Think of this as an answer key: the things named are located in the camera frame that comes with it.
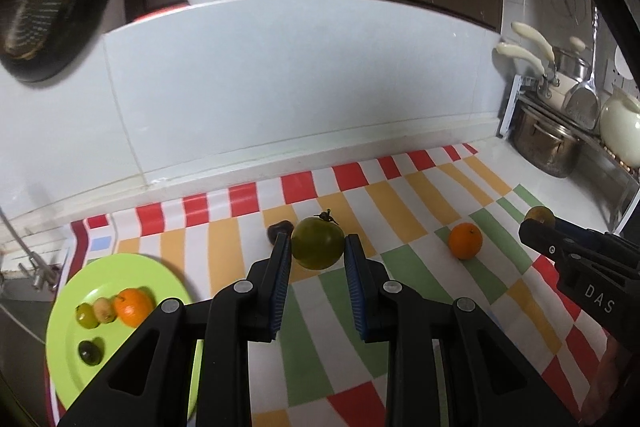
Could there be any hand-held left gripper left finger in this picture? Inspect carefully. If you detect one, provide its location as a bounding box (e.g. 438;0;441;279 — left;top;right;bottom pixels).
57;231;293;427

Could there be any steel skimmer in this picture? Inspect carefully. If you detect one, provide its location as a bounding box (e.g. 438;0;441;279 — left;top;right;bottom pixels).
564;7;602;131

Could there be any cream kettle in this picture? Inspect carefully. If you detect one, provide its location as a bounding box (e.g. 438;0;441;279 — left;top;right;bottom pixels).
599;93;640;168

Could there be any red basin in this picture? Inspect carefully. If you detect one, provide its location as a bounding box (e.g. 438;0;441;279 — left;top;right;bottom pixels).
131;5;191;24

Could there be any small black round fruit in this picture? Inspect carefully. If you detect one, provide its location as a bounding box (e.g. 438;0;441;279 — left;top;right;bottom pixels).
78;338;106;365

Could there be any steel sink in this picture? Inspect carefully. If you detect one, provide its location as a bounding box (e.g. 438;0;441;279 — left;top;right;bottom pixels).
0;277;56;427

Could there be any steel gooseneck faucet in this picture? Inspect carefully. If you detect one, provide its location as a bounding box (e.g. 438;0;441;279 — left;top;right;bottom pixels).
0;207;63;293

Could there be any small yellow-orange fruit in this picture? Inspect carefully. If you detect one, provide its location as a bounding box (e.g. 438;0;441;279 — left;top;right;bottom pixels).
525;206;555;228

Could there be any checkered tablecloth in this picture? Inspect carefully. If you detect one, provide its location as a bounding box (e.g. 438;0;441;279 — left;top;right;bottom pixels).
42;143;621;427

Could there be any small green fruit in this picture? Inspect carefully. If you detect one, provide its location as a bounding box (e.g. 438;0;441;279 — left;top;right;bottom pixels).
75;303;100;329

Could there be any orange mandarin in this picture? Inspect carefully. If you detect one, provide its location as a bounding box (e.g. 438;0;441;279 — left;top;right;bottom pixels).
113;288;154;328

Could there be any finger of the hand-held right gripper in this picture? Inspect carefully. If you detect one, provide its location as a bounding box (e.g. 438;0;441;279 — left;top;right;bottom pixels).
547;217;640;253
518;219;601;259

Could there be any green tomato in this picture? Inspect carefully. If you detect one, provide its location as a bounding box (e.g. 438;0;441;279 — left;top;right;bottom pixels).
291;209;346;271

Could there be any green plate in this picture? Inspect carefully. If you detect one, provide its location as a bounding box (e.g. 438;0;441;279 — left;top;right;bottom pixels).
45;253;203;423

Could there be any large steel pot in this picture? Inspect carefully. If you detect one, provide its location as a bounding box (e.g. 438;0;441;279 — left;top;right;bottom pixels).
511;99;586;178

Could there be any small beige fruit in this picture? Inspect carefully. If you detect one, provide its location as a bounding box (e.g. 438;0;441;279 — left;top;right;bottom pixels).
94;298;117;323

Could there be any steel saucepan cream handle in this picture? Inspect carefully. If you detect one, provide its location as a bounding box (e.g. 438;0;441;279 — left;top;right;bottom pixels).
510;22;595;80

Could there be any dark purple plum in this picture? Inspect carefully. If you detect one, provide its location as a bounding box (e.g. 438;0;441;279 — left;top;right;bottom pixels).
266;220;295;245

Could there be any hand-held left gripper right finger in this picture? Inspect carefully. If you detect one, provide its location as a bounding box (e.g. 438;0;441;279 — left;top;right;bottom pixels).
344;233;581;427

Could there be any small orange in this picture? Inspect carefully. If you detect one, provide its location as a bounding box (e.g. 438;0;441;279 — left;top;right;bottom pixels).
448;222;484;261

